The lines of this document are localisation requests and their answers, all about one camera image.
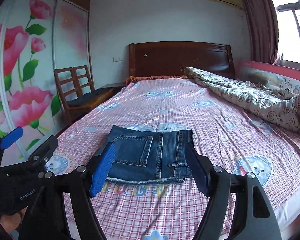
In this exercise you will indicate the wooden chair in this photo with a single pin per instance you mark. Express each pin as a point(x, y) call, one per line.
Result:
point(73, 82)

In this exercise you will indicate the purple curtain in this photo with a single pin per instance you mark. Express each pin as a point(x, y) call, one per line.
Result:
point(264, 30)

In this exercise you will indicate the floral patterned quilt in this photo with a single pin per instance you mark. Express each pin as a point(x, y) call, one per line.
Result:
point(277, 106)

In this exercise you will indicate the window with frame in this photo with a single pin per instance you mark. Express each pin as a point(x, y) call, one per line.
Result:
point(288, 15)

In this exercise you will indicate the white wall socket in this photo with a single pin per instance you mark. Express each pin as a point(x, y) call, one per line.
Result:
point(117, 59)

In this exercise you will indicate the pink checked bed sheet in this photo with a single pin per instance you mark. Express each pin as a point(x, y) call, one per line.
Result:
point(149, 193)

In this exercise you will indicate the dark cushion on chair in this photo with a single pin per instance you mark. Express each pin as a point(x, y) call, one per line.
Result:
point(87, 97)

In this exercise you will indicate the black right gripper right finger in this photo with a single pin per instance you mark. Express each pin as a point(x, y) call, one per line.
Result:
point(253, 218)

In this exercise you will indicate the orange fringed blanket edge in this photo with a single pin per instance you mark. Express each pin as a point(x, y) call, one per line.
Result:
point(135, 79)

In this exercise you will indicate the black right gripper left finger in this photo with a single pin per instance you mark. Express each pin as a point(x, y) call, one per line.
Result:
point(46, 217)

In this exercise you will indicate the dark wooden nightstand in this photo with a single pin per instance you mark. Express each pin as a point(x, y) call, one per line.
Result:
point(117, 86)

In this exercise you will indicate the blue denim jeans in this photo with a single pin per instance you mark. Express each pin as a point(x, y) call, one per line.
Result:
point(147, 157)

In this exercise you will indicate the pink bed guard rail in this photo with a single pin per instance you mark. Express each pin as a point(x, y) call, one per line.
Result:
point(270, 75)

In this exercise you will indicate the dark wooden headboard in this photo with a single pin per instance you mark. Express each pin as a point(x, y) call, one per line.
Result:
point(172, 57)

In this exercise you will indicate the floral sliding wardrobe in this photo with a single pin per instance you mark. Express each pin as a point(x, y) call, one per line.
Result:
point(36, 38)

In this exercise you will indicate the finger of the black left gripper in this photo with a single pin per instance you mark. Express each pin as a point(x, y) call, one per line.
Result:
point(11, 138)

